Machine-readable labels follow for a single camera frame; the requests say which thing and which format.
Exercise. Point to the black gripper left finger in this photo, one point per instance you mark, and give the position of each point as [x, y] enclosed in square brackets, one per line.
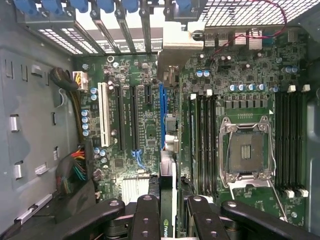
[145, 220]

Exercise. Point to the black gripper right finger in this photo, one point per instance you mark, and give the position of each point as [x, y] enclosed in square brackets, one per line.
[207, 222]

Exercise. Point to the silver chipset heat sink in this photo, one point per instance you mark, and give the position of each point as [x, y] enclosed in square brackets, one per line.
[135, 190]

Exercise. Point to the green motherboard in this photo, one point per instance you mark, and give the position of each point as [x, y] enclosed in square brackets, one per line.
[252, 200]

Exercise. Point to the metal socket cover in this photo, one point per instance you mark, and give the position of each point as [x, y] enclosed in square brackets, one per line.
[250, 183]

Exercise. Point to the black plastic air shroud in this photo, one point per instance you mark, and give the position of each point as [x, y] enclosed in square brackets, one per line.
[80, 197]

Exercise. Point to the CPU socket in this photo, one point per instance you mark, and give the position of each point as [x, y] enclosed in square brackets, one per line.
[246, 150]

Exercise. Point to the black RAM slot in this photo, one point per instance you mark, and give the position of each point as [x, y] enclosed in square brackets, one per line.
[278, 140]
[294, 140]
[286, 140]
[200, 140]
[301, 140]
[214, 140]
[207, 140]

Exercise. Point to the long black expansion slot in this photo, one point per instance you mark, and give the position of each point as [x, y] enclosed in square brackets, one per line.
[135, 120]
[120, 120]

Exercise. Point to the blue expansion slot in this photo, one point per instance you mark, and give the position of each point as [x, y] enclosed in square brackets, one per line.
[162, 112]

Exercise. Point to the white expansion slot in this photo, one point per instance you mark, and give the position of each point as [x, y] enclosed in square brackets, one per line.
[103, 115]

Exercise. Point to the short black expansion slot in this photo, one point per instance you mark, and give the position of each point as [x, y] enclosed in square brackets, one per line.
[148, 95]

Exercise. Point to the black open PC case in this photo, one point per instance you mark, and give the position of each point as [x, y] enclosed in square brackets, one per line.
[313, 150]

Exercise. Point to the white power connector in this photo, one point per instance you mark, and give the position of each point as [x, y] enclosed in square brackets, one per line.
[80, 81]

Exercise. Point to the blue card retention clip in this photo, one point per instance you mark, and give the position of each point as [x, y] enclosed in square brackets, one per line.
[78, 5]
[25, 6]
[105, 5]
[130, 5]
[184, 8]
[51, 6]

